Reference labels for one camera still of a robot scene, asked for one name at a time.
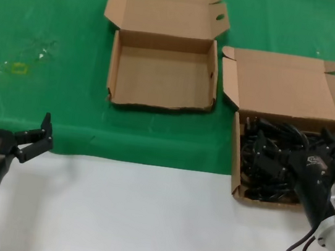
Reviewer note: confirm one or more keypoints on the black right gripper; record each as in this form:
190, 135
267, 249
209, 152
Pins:
315, 183

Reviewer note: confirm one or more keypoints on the cardboard box with round hole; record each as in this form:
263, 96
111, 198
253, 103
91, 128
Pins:
161, 78

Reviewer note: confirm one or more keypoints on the green tablecloth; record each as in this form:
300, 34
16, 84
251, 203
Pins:
64, 101

